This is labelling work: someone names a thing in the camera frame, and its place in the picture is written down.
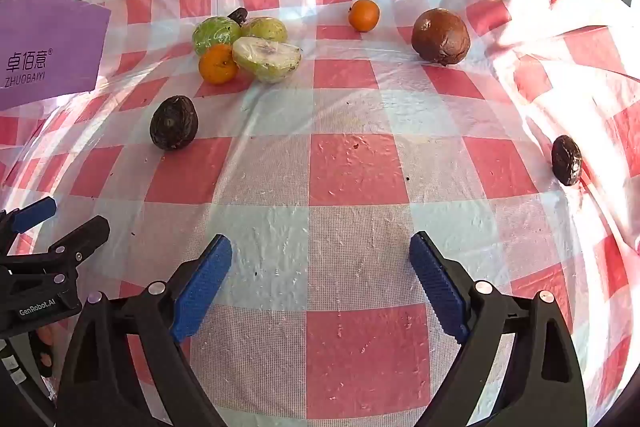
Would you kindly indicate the person's left hand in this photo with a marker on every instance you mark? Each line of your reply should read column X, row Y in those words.
column 46, row 339

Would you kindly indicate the large brown passion fruit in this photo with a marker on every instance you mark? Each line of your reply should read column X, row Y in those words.
column 440, row 36

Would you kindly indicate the red white checkered tablecloth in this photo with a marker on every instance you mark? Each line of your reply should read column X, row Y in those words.
column 345, row 167

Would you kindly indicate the yellow plastic-wrapped fruit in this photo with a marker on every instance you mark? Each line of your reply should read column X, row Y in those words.
column 265, row 28

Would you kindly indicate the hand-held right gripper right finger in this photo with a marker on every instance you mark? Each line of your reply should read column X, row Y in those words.
column 440, row 289

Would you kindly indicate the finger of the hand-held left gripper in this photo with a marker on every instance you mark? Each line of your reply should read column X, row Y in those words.
column 32, row 213
column 82, row 234

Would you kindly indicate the purple box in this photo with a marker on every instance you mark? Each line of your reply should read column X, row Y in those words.
column 45, row 52

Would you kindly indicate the small dark passion fruit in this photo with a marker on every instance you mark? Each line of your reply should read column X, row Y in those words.
column 239, row 14

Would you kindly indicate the halved plastic-wrapped fruit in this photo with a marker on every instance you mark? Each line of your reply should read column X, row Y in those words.
column 265, row 57

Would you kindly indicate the green plastic-wrapped fruit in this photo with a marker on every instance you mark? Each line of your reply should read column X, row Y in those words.
column 212, row 34

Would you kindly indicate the orange tangerine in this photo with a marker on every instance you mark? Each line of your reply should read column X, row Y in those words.
column 217, row 64
column 364, row 15

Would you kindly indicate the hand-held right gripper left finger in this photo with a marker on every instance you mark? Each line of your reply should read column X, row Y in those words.
column 202, row 287

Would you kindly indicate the dark purple passion fruit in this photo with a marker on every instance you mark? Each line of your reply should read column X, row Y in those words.
column 174, row 123
column 566, row 159

